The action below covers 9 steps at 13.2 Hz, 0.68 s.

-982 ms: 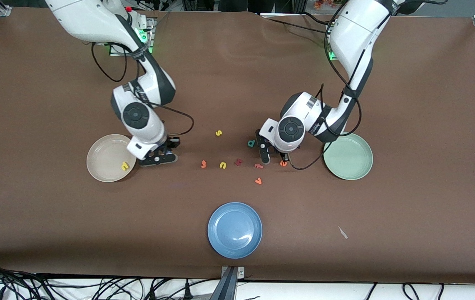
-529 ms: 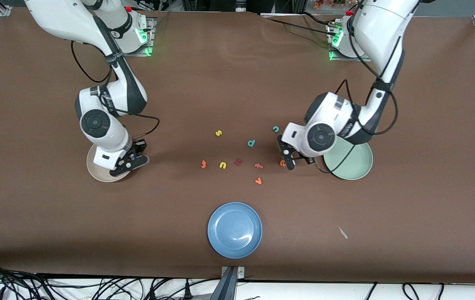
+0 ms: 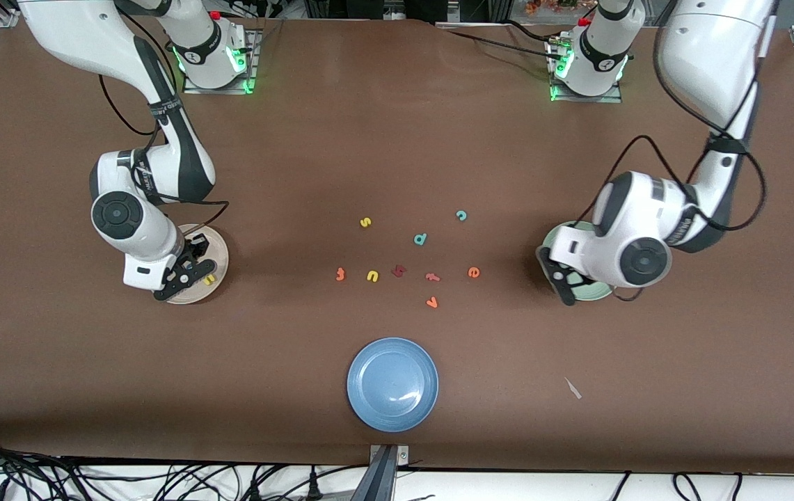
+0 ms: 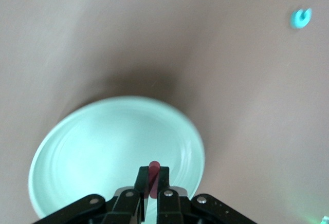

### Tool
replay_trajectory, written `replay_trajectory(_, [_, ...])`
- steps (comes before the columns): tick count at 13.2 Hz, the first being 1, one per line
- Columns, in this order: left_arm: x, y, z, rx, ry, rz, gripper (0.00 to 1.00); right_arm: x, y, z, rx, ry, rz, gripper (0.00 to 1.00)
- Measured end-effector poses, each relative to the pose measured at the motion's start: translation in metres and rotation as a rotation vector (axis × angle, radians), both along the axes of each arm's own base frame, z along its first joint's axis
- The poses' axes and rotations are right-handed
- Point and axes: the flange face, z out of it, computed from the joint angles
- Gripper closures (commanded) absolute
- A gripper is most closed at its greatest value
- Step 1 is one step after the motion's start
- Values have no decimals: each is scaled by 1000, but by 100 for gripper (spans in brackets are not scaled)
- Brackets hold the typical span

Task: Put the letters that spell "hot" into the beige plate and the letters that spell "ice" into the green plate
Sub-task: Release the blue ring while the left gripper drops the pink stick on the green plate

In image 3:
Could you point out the blue plate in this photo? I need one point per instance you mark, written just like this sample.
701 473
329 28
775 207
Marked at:
392 384

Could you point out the pale green plate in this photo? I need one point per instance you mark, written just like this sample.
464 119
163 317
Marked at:
591 292

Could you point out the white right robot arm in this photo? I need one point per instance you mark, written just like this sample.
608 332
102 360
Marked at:
76 35

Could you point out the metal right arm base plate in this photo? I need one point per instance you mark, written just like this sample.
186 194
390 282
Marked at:
255 62

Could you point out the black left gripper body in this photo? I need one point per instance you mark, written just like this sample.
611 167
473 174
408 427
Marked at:
580 281

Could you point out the silver mounting bracket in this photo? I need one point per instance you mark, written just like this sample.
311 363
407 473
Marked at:
402 456

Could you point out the small white paper scrap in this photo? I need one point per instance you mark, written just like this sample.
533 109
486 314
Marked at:
573 388

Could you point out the dark red angular letter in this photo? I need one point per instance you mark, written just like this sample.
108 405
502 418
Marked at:
399 271

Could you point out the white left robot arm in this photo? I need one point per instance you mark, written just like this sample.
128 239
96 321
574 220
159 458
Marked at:
710 56

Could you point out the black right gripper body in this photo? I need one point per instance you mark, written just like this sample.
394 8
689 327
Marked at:
191 250

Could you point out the beige brown plate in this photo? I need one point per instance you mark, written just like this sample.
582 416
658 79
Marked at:
219 243

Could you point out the orange flower bunch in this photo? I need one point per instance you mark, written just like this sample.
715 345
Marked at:
550 5

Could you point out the brown table cover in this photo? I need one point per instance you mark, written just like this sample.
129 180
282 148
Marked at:
396 139

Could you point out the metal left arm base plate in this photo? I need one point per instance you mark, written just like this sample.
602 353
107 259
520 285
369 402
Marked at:
612 97

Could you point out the teal letter d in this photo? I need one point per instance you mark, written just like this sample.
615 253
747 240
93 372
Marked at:
424 238

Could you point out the grey camera pole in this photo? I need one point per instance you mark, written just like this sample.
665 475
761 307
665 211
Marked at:
377 480

